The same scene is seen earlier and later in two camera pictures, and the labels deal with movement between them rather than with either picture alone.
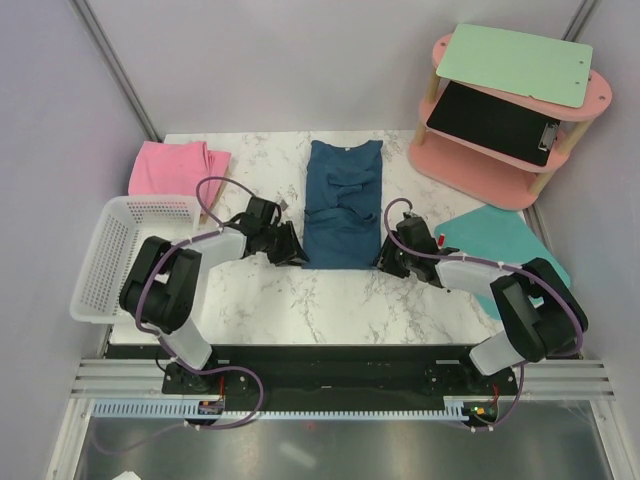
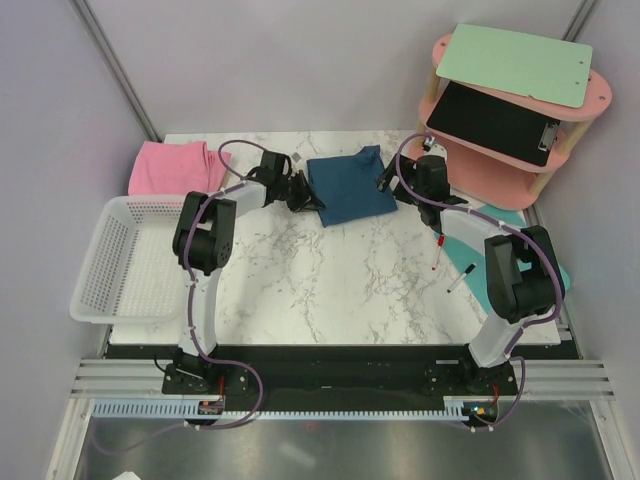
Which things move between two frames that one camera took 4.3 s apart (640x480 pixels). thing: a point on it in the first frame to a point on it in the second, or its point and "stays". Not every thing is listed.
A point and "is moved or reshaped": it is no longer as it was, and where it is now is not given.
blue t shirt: [342, 207] is moved or reshaped
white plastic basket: [126, 226] stays
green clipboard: [540, 67] stays
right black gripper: [384, 260] to [384, 179]
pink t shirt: [175, 169] stays
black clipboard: [497, 124] stays
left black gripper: [292, 251] to [306, 199]
